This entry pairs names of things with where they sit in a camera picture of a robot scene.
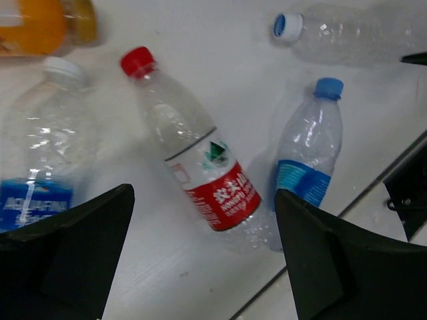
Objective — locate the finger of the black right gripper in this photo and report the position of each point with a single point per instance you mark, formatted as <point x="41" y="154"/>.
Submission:
<point x="415" y="59"/>

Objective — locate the blue-cap blue-label water bottle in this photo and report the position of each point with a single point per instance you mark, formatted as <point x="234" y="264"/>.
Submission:
<point x="311" y="143"/>

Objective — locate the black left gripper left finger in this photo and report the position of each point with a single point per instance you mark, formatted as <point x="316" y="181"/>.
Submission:
<point x="63" y="267"/>

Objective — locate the white-cap Aquafina water bottle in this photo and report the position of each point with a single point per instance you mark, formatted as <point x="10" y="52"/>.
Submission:
<point x="48" y="142"/>

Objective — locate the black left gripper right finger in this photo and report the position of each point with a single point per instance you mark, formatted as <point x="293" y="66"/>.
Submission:
<point x="338" y="270"/>

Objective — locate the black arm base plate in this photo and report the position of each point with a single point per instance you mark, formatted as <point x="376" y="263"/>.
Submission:
<point x="406" y="186"/>

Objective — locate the red-cap Nongfu water bottle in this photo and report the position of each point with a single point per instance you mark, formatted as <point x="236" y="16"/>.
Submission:
<point x="199" y="158"/>

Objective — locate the orange juice bottle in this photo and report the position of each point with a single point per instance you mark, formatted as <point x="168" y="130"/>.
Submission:
<point x="39" y="28"/>

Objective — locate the clear bottle blue-white cap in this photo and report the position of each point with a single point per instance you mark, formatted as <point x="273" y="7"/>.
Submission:
<point x="339" y="34"/>

